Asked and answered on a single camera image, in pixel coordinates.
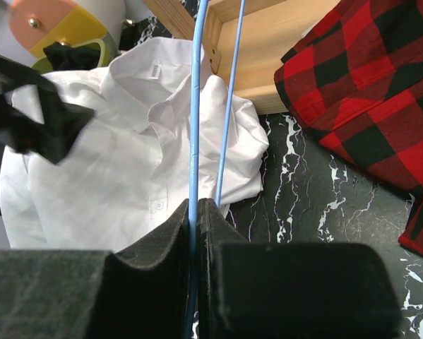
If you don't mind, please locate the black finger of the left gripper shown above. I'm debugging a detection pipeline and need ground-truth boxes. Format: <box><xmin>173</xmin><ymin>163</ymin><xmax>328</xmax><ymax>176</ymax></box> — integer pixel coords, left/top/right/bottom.
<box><xmin>0</xmin><ymin>55</ymin><xmax>95</xmax><ymax>164</ymax></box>

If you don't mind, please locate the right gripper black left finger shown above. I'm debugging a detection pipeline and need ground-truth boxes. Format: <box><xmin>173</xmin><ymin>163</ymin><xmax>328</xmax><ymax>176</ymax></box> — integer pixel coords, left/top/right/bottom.
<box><xmin>0</xmin><ymin>202</ymin><xmax>189</xmax><ymax>338</ymax></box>

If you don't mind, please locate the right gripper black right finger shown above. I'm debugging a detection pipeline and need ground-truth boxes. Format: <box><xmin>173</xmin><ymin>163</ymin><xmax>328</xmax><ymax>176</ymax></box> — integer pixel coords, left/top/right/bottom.
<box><xmin>197</xmin><ymin>198</ymin><xmax>402</xmax><ymax>338</ymax></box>

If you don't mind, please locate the blue wire hanger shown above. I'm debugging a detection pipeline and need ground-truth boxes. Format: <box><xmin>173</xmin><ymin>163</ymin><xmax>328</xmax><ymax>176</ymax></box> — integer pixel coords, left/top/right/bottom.
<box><xmin>183</xmin><ymin>0</ymin><xmax>246</xmax><ymax>339</ymax></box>

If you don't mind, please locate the white shirt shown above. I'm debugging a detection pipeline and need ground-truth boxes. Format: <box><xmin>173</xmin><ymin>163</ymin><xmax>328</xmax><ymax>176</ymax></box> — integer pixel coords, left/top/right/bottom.
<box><xmin>0</xmin><ymin>37</ymin><xmax>268</xmax><ymax>251</ymax></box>

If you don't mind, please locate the red black plaid shirt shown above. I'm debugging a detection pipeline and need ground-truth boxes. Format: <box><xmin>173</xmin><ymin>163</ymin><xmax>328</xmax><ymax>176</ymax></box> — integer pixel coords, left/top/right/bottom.
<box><xmin>274</xmin><ymin>0</ymin><xmax>423</xmax><ymax>255</ymax></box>

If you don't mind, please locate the black garment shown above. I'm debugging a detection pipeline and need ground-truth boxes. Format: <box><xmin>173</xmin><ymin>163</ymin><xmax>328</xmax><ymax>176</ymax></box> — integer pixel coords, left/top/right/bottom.
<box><xmin>0</xmin><ymin>42</ymin><xmax>100</xmax><ymax>215</ymax></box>

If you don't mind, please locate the cream orange yellow cylinder container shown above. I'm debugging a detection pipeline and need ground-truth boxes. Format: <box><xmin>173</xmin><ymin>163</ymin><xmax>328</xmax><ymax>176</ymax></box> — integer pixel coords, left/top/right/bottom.
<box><xmin>8</xmin><ymin>0</ymin><xmax>126</xmax><ymax>58</ymax></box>

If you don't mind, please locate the wooden clothes rack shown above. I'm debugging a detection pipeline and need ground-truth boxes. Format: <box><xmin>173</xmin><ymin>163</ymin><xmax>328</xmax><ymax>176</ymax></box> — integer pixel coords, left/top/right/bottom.
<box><xmin>142</xmin><ymin>0</ymin><xmax>341</xmax><ymax>116</ymax></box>

